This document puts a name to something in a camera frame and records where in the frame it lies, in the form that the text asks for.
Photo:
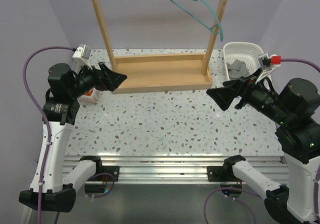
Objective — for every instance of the white clothespin box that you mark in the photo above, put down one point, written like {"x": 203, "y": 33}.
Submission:
{"x": 93, "y": 98}

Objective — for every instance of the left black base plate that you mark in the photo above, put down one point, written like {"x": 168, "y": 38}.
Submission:
{"x": 107, "y": 171}

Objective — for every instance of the teal clothes hanger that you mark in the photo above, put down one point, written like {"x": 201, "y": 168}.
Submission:
{"x": 203, "y": 13}

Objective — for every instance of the grey underwear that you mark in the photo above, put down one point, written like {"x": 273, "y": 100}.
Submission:
{"x": 237, "y": 69}

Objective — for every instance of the white plastic basket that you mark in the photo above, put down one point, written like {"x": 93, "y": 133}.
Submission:
{"x": 246, "y": 52}

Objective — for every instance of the aluminium mounting rail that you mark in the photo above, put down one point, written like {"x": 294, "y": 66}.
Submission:
{"x": 185, "y": 169}

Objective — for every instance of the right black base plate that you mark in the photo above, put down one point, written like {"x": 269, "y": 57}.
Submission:
{"x": 218, "y": 174}

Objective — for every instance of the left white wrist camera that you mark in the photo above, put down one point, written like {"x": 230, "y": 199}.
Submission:
{"x": 86, "y": 54}

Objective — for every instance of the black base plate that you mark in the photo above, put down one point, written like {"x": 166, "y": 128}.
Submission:
{"x": 107, "y": 171}
{"x": 218, "y": 174}

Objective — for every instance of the wooden hanging rack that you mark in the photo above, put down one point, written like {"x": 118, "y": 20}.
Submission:
{"x": 163, "y": 72}

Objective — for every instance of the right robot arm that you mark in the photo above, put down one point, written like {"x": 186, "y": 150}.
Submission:
{"x": 299, "y": 137}

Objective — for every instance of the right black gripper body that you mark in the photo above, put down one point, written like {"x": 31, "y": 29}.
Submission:
{"x": 254, "y": 93}

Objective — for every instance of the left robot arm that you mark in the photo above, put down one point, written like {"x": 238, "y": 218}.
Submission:
{"x": 49, "y": 190}

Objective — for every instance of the pile of clothespins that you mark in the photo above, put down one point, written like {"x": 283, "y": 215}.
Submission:
{"x": 89, "y": 93}

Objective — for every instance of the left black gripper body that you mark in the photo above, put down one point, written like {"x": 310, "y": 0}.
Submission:
{"x": 86, "y": 81}

